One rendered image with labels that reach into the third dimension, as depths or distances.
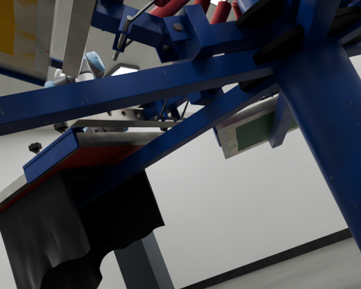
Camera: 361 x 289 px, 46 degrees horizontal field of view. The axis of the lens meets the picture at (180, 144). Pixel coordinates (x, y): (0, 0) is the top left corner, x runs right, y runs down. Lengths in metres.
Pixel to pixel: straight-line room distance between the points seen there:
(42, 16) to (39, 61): 0.19
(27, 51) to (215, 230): 5.04
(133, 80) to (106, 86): 0.07
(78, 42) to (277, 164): 4.48
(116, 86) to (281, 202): 4.65
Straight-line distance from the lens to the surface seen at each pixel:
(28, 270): 1.82
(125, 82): 0.96
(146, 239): 2.37
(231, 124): 1.90
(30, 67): 1.27
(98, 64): 2.29
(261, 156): 5.53
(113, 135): 1.49
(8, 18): 1.12
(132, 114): 1.49
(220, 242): 6.00
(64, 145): 1.42
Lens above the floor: 0.51
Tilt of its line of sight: 14 degrees up
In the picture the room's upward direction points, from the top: 23 degrees counter-clockwise
